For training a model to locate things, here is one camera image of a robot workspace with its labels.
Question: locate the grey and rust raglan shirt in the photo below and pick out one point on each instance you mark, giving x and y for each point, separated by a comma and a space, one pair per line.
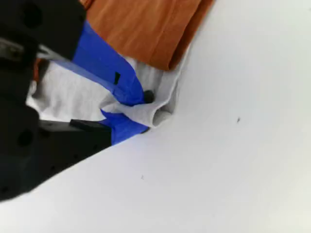
145, 31

